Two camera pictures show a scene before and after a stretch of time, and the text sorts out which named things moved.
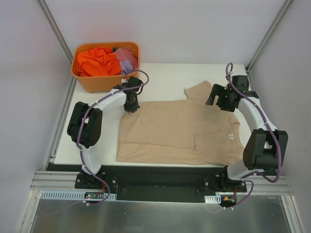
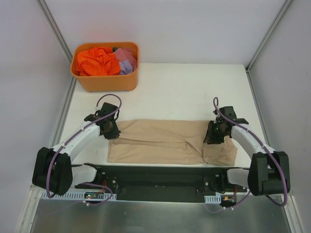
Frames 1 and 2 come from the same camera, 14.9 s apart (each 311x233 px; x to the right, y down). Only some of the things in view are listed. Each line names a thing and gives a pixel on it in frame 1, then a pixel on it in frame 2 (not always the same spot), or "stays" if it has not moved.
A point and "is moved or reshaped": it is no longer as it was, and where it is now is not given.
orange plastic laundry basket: x=95 y=84 stays
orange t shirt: x=97 y=61 stays
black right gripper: x=219 y=96 → x=211 y=134
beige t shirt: x=181 y=132 is moved or reshaped
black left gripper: x=131 y=106 → x=112 y=131
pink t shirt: x=122 y=54 stays
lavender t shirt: x=126 y=67 stays
